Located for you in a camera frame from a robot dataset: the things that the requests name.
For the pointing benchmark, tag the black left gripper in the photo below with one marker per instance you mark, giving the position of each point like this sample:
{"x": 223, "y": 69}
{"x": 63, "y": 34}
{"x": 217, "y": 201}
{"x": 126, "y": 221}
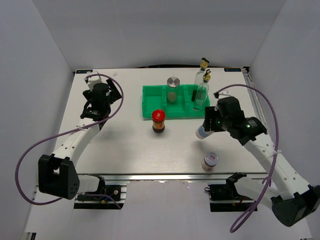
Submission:
{"x": 88, "y": 95}

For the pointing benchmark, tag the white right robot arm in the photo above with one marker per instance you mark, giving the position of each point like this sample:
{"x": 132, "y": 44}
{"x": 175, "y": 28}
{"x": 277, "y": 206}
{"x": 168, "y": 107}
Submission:
{"x": 293, "y": 198}

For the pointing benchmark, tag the aluminium side rail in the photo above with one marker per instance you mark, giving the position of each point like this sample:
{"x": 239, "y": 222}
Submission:
{"x": 255, "y": 97}

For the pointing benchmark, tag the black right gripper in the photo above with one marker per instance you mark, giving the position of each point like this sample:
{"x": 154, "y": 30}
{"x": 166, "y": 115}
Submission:
{"x": 210, "y": 112}

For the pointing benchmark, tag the blue-label white shaker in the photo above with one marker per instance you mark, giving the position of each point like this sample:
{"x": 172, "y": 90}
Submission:
{"x": 202, "y": 134}

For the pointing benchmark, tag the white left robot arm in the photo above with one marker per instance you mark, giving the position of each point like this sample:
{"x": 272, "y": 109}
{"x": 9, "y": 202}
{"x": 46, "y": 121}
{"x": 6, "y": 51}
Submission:
{"x": 57, "y": 174}

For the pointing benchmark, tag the right blue table sticker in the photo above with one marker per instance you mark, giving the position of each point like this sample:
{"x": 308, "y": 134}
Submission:
{"x": 232, "y": 69}

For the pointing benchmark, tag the silver-lid white powder jar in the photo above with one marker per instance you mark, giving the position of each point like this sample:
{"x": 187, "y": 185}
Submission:
{"x": 173, "y": 84}

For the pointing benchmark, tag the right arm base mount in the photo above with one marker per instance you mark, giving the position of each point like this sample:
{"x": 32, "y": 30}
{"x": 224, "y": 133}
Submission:
{"x": 224, "y": 198}

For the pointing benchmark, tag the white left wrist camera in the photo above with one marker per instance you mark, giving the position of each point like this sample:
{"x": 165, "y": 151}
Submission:
{"x": 91, "y": 81}

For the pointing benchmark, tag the glass cruet with dark spice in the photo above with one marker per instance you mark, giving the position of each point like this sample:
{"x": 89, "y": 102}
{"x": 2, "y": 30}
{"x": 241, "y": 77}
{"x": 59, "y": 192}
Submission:
{"x": 199, "y": 76}

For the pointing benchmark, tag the red-lid dark sauce jar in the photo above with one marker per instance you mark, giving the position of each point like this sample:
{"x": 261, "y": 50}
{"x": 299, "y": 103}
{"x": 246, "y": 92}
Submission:
{"x": 158, "y": 117}

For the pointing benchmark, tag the green three-compartment tray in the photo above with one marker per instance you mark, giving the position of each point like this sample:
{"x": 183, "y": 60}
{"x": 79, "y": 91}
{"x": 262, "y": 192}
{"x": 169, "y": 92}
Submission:
{"x": 155, "y": 97}

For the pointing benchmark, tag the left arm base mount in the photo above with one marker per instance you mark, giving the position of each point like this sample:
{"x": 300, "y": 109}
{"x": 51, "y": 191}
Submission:
{"x": 107, "y": 193}

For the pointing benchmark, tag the clear glass cruet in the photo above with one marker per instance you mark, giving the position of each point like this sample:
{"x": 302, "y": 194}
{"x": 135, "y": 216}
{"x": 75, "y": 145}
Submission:
{"x": 202, "y": 91}

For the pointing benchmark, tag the red-label lid small jar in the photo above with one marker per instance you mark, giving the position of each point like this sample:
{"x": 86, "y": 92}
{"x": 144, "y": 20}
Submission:
{"x": 209, "y": 161}

